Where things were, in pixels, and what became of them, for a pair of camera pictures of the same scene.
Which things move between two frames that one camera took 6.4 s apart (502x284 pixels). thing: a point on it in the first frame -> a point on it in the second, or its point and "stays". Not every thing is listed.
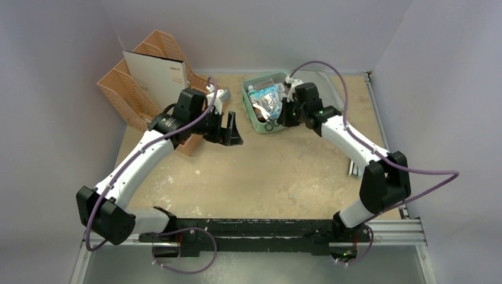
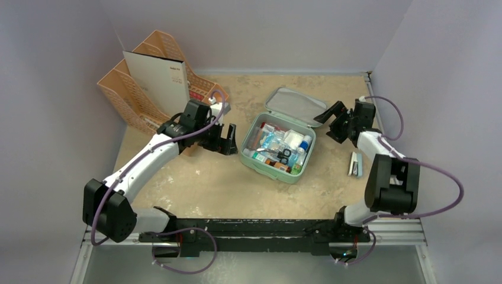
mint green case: (259, 80) -> (281, 141)
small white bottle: (251, 93) -> (254, 155)
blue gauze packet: (269, 99) -> (268, 141)
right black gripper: (285, 116) -> (341, 123)
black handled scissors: (269, 126) -> (283, 154)
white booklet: (164, 78) stays
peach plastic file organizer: (129, 97) stays
